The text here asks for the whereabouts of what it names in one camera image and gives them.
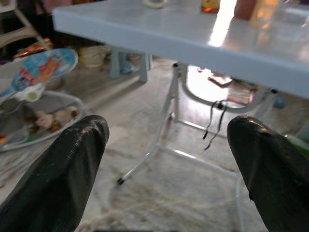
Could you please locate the pink flat pad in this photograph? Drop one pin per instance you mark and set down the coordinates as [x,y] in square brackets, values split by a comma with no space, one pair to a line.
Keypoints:
[220,79]

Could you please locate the white baby high chair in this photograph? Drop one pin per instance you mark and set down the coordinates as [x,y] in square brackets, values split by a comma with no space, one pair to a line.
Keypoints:
[21,33]

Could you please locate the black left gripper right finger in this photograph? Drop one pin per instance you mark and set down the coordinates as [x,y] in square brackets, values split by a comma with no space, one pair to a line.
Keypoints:
[277,178]

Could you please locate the light blue folding table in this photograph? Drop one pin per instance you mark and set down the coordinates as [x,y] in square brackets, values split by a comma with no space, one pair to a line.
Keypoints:
[169,31]

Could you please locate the colourful baby bouncer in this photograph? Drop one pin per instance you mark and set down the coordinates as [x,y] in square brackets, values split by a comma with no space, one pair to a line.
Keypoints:
[41,67]

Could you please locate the white mayonnaise bottle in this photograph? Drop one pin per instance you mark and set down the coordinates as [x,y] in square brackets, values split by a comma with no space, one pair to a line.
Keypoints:
[155,3]

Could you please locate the colourful picture book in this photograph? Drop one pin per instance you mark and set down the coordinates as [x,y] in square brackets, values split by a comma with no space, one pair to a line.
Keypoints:
[240,93]

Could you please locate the light blue kids chair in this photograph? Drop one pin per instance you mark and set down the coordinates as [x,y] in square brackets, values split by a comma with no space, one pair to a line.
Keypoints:
[143,70]

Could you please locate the yellow capped sauce bottle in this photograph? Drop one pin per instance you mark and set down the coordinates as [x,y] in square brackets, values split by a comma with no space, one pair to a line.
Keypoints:
[210,6]

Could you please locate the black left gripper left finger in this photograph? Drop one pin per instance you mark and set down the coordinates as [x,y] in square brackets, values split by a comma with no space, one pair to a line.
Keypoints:
[55,176]

